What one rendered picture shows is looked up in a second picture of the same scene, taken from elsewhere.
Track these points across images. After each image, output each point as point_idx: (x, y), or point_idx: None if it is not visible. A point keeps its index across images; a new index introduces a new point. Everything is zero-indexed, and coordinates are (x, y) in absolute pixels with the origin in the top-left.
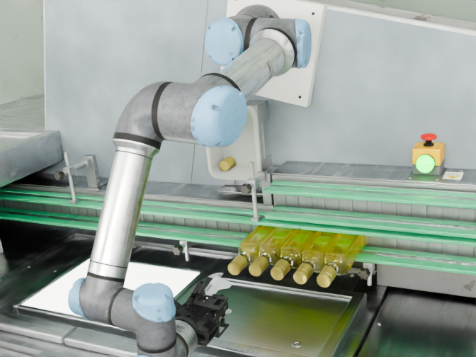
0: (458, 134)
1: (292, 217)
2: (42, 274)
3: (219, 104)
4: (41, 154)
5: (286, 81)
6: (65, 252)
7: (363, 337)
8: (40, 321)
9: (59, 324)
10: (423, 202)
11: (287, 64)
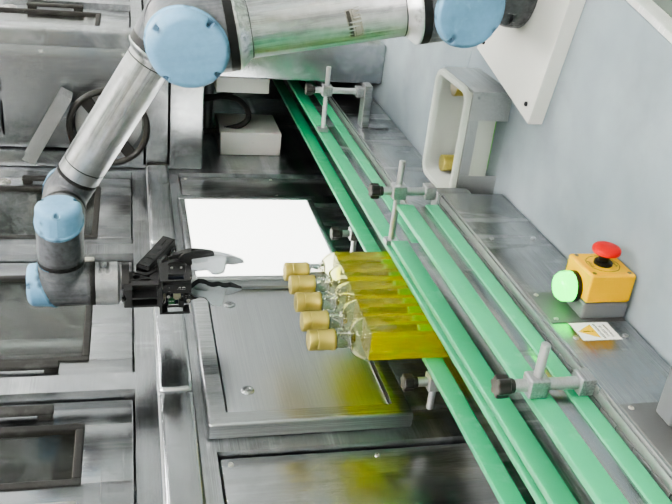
0: (657, 275)
1: (405, 260)
2: (264, 192)
3: (160, 25)
4: (346, 63)
5: (523, 72)
6: (318, 186)
7: (331, 448)
8: (167, 220)
9: (170, 232)
10: (480, 329)
11: (415, 29)
